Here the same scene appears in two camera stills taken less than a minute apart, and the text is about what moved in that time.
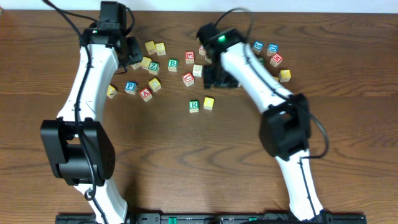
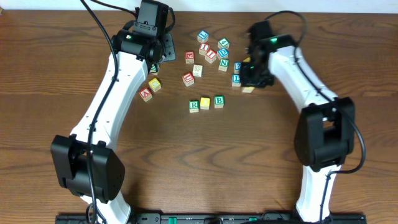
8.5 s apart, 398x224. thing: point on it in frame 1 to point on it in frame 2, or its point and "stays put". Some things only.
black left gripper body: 134,52 to 168,47
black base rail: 214,218 stays put
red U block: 188,79 stays put
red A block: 145,94 stays put
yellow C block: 155,84 stays put
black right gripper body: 216,74 to 251,75
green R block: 194,106 stays put
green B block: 172,65 to 219,101
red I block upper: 202,50 stays put
